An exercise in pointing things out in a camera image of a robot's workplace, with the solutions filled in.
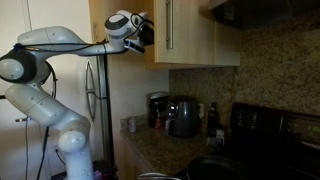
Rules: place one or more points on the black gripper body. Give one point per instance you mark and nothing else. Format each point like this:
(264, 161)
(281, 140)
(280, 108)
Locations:
(146, 35)

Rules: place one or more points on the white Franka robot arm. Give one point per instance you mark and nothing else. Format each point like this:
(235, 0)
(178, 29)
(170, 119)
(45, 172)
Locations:
(43, 110)

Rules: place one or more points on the black air fryer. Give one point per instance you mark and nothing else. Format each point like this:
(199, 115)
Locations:
(185, 118)

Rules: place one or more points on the black coffee maker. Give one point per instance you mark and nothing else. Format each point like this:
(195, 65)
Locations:
(158, 106)

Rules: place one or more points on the stainless steel refrigerator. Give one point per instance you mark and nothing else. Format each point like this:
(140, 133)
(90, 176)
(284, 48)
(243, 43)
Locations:
(103, 110)

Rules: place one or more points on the white backsplash outlet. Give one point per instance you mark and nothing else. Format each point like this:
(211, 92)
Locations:
(201, 110)

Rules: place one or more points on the dark glass bottle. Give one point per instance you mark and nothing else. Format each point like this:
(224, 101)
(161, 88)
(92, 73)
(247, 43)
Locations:
(213, 118)

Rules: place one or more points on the silver range hood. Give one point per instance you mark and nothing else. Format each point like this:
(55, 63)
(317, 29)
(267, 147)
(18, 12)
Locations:
(260, 13)

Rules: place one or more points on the small white box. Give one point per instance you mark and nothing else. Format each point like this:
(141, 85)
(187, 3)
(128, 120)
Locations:
(216, 138)

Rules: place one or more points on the wooden base cabinet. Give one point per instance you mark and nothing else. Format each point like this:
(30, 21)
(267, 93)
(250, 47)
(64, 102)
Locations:
(131, 160)

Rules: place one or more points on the white interior door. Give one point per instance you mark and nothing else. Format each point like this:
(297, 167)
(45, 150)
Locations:
(13, 16)

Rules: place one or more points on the silver pot rim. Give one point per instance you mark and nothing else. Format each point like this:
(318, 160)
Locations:
(156, 175)

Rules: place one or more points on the white outlet with plug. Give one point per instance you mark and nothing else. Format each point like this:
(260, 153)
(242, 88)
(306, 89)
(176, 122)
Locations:
(57, 150)

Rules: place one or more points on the black frying pan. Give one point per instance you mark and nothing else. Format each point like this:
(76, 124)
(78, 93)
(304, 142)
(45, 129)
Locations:
(216, 168)

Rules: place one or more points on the black kitchen stove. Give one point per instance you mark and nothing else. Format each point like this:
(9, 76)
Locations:
(276, 143)

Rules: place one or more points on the wooden wall cabinet body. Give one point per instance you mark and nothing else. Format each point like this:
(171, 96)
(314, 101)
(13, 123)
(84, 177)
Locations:
(226, 43)

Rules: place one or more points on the black horizontal mount bar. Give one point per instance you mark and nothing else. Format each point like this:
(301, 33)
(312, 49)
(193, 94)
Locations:
(2, 97)

